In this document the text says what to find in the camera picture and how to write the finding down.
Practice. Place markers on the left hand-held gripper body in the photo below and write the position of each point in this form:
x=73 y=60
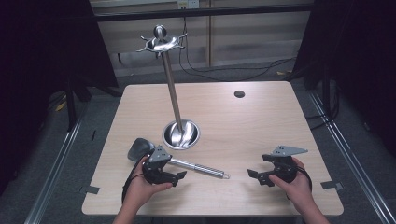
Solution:
x=158 y=155

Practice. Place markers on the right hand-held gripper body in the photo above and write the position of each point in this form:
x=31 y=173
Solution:
x=281 y=165

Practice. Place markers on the stainless steel utensil stand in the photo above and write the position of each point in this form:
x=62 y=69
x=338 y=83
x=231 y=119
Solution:
x=172 y=93

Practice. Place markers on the person's right hand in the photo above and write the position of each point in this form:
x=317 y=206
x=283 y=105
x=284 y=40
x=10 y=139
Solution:
x=295 y=189

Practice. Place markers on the person's left hand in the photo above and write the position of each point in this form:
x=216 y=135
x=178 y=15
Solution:
x=140 y=189

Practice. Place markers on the dark round table grommet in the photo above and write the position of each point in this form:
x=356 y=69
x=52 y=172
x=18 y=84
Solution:
x=239 y=94

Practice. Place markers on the black stand leg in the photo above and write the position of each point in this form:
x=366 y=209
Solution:
x=71 y=105

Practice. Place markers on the yellow floor tape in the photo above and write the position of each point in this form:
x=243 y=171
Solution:
x=60 y=106

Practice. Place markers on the black curtain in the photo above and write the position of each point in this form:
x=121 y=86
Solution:
x=37 y=62
x=358 y=62

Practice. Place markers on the black horizontal bar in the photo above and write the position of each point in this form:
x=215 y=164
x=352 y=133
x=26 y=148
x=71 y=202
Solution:
x=202 y=11

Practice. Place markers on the grey table edge bracket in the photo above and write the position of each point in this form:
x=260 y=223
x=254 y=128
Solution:
x=331 y=185
x=90 y=189

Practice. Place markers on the metal floor rail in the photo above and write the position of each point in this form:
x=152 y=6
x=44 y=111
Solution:
x=56 y=168
x=351 y=161

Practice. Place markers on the white wall socket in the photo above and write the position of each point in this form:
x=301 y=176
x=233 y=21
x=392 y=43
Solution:
x=188 y=3

